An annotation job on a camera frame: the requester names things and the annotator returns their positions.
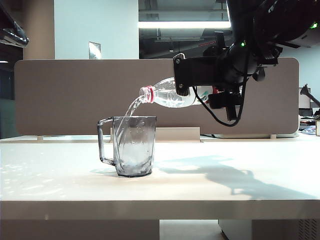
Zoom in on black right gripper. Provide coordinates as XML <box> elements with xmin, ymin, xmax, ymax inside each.
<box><xmin>172</xmin><ymin>31</ymin><xmax>251</xmax><ymax>120</ymax></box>

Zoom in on Nongfu Spring water bottle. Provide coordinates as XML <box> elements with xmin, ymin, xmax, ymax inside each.
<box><xmin>139</xmin><ymin>76</ymin><xmax>221</xmax><ymax>109</ymax></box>

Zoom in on clear water stream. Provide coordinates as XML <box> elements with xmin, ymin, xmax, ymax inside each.
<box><xmin>113</xmin><ymin>96</ymin><xmax>146</xmax><ymax>173</ymax></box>

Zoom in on clear grey faceted mug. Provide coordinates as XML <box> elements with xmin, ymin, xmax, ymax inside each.
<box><xmin>96</xmin><ymin>116</ymin><xmax>157</xmax><ymax>179</ymax></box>

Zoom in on white ceiling light strip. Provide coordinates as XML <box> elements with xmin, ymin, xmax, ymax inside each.
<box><xmin>138</xmin><ymin>21</ymin><xmax>232</xmax><ymax>29</ymax></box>

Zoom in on computer monitor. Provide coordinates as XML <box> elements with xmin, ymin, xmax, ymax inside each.
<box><xmin>298</xmin><ymin>87</ymin><xmax>312</xmax><ymax>110</ymax></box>

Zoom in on brown fabric desk partition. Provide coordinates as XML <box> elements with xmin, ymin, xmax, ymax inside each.
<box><xmin>14</xmin><ymin>57</ymin><xmax>300</xmax><ymax>137</ymax></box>

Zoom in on grey cabinet with vent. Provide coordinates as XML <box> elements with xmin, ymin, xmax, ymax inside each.
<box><xmin>218</xmin><ymin>219</ymin><xmax>320</xmax><ymax>240</ymax></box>

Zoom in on silver wall plate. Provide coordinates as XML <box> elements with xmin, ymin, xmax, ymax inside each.
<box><xmin>88</xmin><ymin>41</ymin><xmax>102</xmax><ymax>61</ymax></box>

